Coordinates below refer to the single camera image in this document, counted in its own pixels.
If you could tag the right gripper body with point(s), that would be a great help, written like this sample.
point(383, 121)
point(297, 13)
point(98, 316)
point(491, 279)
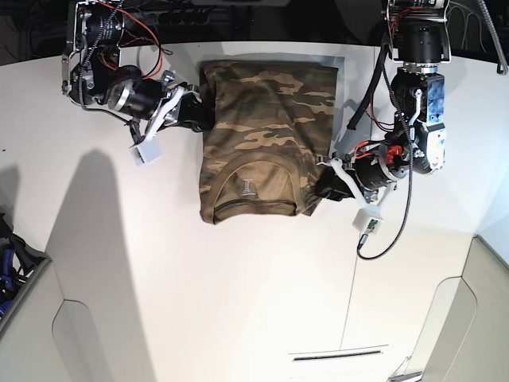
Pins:
point(141, 99)

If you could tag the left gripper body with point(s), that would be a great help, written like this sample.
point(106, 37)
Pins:
point(368, 169)

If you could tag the camouflage T-shirt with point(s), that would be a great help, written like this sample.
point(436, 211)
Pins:
point(274, 122)

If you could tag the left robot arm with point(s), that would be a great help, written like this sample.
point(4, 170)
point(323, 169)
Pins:
point(405, 100)

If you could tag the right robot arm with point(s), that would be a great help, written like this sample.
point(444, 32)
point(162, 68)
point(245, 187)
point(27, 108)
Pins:
point(94, 78)

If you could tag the black power strip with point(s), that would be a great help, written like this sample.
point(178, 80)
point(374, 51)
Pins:
point(173, 17)

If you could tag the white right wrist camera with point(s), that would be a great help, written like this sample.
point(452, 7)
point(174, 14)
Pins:
point(145, 152)

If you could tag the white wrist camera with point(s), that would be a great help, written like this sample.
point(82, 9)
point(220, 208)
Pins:
point(145, 152)
point(367, 221)

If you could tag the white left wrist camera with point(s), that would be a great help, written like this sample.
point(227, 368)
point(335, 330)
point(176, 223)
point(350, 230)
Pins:
point(367, 221)

